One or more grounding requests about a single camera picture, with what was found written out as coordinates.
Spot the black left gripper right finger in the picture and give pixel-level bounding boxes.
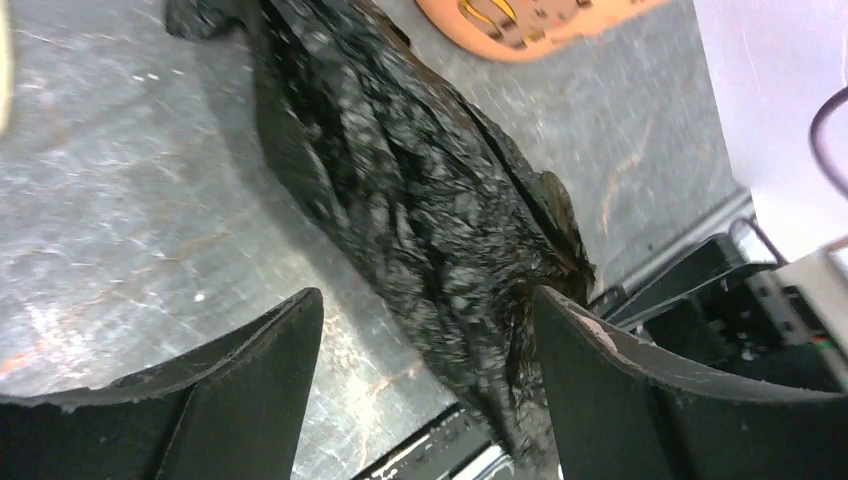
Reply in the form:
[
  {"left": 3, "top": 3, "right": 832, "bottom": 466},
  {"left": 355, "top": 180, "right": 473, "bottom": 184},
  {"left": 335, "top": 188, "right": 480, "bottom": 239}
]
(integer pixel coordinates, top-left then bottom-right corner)
[{"left": 533, "top": 287, "right": 847, "bottom": 479}]

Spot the orange capybara trash bin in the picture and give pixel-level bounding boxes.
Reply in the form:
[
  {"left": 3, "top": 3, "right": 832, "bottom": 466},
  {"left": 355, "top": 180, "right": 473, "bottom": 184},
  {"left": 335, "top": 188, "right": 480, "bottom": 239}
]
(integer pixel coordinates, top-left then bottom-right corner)
[{"left": 417, "top": 0, "right": 666, "bottom": 63}]

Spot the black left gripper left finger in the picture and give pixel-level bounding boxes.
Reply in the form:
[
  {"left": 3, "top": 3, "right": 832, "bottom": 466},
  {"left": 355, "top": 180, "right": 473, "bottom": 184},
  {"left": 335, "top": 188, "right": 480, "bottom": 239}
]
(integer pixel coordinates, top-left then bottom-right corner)
[{"left": 1, "top": 288, "right": 324, "bottom": 480}]

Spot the black trash bag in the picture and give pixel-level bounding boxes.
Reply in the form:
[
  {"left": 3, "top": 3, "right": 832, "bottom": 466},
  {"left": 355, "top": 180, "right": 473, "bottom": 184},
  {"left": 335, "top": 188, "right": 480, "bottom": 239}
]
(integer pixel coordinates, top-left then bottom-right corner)
[{"left": 163, "top": 1, "right": 595, "bottom": 479}]

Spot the translucent yellowish plastic bag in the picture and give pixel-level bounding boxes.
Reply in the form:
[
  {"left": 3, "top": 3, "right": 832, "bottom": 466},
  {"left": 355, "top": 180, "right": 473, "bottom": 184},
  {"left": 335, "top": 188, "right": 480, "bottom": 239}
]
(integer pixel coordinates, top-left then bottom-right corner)
[{"left": 0, "top": 0, "right": 15, "bottom": 134}]

